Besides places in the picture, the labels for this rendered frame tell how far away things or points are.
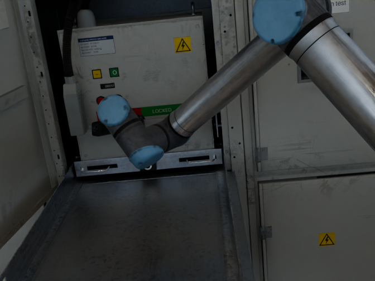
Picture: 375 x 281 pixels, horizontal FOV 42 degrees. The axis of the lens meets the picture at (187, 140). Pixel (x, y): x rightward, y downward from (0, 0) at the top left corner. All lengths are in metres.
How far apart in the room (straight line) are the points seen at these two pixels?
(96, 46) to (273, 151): 0.71
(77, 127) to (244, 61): 0.68
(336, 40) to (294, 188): 0.89
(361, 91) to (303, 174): 0.87
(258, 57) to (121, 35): 0.62
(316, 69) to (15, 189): 1.04
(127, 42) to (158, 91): 0.20
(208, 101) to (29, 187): 0.72
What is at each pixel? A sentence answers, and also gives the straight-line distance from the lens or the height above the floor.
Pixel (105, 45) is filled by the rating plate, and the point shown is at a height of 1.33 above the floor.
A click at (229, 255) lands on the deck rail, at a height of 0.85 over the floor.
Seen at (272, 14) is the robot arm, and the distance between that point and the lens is 1.01.
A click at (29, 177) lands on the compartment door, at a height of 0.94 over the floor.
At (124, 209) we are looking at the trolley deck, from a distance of 1.58.
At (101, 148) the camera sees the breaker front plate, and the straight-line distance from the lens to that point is 1.80.
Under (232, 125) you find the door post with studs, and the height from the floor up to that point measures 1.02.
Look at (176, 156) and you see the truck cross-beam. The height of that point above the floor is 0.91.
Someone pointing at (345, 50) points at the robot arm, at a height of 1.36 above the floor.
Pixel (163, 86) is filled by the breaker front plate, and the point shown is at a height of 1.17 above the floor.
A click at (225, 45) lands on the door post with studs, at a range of 1.64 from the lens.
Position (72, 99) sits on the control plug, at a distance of 1.65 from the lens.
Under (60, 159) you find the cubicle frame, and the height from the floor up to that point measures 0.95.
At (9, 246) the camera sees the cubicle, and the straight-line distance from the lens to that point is 2.00.
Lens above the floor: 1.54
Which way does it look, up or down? 19 degrees down
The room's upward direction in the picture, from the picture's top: 6 degrees counter-clockwise
